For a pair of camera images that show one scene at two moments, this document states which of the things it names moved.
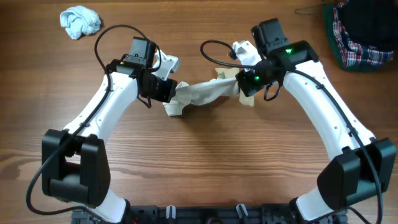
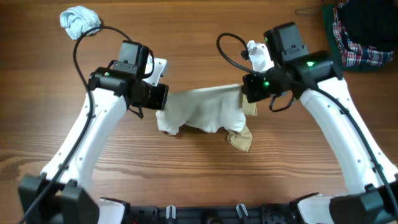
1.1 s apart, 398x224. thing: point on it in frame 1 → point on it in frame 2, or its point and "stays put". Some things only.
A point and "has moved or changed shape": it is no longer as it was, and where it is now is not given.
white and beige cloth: [224, 84] has moved or changed shape
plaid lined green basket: [364, 33] stays put
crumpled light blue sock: [79, 21] stays put
